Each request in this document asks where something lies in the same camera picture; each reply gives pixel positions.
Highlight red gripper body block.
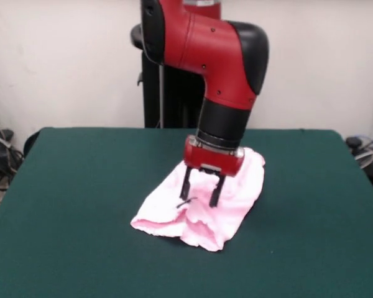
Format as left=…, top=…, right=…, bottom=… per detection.
left=183, top=135, right=247, bottom=178

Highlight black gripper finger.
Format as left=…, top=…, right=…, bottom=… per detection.
left=209, top=173, right=227, bottom=208
left=179, top=166, right=194, bottom=201

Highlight grey round stand base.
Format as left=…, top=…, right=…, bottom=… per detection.
left=355, top=148, right=373, bottom=169

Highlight dark green table cloth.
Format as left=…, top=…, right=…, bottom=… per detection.
left=0, top=127, right=373, bottom=298

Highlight pink baby pants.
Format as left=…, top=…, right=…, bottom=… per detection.
left=129, top=147, right=267, bottom=252

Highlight black cable tangle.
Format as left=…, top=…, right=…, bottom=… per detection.
left=0, top=99, right=25, bottom=218
left=344, top=132, right=373, bottom=170

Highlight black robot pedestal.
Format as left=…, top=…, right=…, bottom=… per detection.
left=130, top=24, right=208, bottom=129

